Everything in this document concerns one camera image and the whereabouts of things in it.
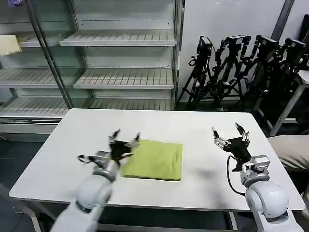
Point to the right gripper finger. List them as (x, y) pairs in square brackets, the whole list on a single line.
[(220, 142), (245, 136)]

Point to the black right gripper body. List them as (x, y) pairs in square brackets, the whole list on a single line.
[(239, 147)]

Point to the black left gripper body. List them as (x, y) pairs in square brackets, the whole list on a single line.
[(120, 149)]

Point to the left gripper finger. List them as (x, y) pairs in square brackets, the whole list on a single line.
[(113, 137), (135, 142)]

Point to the green shirt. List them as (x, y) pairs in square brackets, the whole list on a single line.
[(154, 160)]

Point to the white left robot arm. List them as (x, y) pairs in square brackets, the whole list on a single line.
[(93, 191)]

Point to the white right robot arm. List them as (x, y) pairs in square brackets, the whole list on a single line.
[(268, 198)]

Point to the person's leg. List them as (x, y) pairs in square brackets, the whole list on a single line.
[(292, 152)]

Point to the grey metal side table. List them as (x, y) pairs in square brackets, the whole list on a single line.
[(290, 104)]

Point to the grey open display shelf unit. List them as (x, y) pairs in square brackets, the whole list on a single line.
[(125, 77)]

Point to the glass door shelf unit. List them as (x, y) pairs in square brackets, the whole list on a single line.
[(29, 77)]

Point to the beige folded cloth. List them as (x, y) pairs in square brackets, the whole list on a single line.
[(9, 44)]

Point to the purple object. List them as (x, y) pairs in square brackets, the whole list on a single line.
[(15, 2)]

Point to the black tripod with camera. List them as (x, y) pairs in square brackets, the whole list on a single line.
[(288, 72), (262, 67), (201, 65), (229, 65)]

